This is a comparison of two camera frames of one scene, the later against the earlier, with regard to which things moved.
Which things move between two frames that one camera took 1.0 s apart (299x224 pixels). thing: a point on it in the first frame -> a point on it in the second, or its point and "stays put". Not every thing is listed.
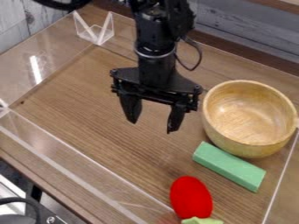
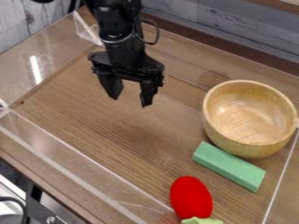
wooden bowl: [248, 118] stays put
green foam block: [239, 171] stays put
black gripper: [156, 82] -> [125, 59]
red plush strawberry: [191, 198] stays put
